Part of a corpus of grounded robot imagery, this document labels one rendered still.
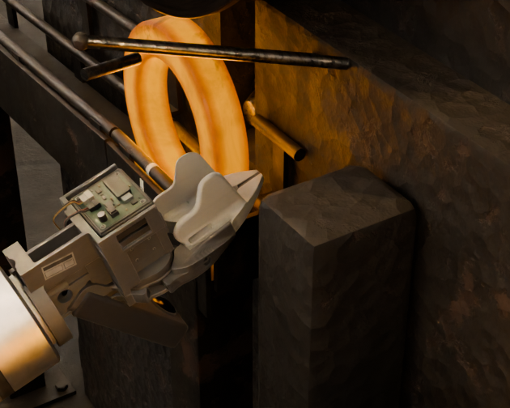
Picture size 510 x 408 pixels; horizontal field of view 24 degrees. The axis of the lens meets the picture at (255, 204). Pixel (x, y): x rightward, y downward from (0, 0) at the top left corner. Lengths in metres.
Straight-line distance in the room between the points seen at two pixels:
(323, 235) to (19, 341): 0.24
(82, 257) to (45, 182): 1.49
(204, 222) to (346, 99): 0.15
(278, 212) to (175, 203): 0.12
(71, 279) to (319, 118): 0.24
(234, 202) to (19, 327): 0.20
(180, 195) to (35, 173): 1.47
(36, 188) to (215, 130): 1.41
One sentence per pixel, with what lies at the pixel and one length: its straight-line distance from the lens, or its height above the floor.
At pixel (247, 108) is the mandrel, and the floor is 0.74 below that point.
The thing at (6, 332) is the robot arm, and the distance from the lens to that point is 0.88.
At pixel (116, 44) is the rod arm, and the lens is 0.88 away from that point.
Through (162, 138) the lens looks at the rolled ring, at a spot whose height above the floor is 0.71.
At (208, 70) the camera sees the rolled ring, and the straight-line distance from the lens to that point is 0.99.
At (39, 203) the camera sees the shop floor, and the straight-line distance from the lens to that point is 2.33.
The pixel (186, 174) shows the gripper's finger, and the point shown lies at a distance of 0.95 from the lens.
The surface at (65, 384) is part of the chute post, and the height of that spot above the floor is 0.02.
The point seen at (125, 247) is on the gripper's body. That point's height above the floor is 0.76.
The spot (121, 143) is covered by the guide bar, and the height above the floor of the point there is 0.71.
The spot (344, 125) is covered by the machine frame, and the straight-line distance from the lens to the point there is 0.95.
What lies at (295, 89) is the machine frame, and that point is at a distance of 1.00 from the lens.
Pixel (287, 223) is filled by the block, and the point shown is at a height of 0.80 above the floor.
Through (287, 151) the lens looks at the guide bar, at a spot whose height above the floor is 0.76.
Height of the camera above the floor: 1.29
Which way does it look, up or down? 34 degrees down
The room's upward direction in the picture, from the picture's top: straight up
